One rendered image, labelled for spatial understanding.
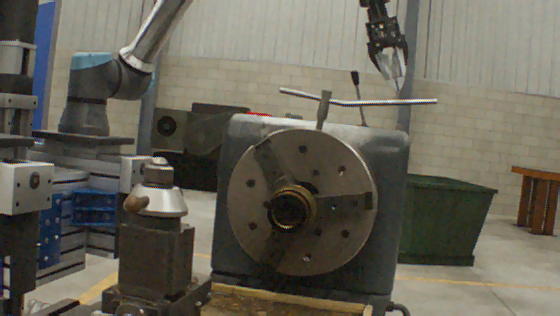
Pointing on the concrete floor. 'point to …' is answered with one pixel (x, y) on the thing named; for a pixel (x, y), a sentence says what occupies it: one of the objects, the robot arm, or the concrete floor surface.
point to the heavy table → (538, 200)
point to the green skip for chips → (442, 220)
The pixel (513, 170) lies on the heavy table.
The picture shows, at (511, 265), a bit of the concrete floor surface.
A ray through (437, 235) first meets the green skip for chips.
